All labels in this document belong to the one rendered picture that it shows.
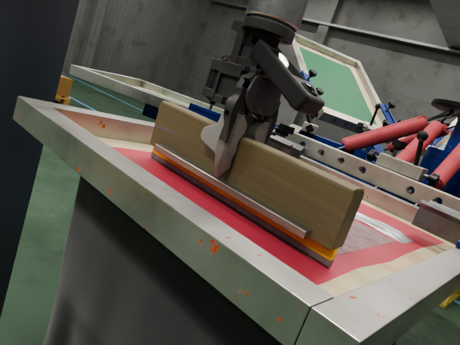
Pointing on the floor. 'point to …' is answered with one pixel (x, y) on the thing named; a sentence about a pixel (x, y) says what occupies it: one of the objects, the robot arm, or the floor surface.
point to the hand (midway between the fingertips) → (234, 171)
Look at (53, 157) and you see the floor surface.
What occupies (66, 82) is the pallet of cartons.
